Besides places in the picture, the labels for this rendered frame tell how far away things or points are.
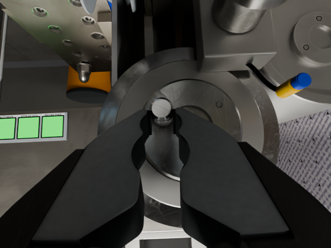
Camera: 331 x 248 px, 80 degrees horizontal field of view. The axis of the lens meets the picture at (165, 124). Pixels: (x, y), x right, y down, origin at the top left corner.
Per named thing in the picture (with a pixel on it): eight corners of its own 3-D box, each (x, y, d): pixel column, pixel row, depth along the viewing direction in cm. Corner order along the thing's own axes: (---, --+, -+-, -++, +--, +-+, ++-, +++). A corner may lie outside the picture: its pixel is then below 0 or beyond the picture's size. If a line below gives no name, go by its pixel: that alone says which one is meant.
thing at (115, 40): (116, -88, 20) (117, 85, 17) (144, 42, 44) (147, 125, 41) (111, -88, 20) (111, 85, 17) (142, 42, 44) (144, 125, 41)
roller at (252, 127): (253, 54, 16) (275, 203, 14) (202, 116, 42) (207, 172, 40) (112, 64, 16) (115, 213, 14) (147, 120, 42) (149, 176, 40)
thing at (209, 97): (223, 199, 13) (121, 158, 14) (216, 193, 15) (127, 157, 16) (257, 98, 14) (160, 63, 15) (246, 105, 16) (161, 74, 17)
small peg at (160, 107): (176, 101, 12) (168, 123, 11) (175, 111, 14) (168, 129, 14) (154, 93, 12) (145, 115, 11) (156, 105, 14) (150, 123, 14)
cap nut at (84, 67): (88, 62, 50) (88, 79, 49) (93, 68, 53) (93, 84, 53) (74, 63, 50) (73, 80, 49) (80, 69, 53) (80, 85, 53)
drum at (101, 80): (116, 46, 229) (116, 102, 219) (80, 48, 230) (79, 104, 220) (103, 20, 186) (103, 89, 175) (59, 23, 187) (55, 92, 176)
